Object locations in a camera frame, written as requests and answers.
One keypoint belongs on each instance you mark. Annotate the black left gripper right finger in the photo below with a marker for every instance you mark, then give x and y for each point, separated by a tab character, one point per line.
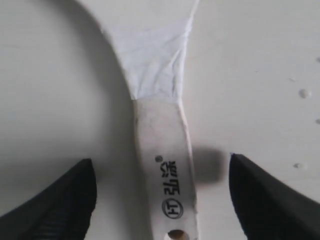
268	209

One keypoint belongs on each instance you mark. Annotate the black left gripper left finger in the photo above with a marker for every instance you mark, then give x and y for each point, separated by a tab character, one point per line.
62	211

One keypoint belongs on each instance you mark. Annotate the white paint brush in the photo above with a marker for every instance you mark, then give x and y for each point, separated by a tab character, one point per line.
149	39

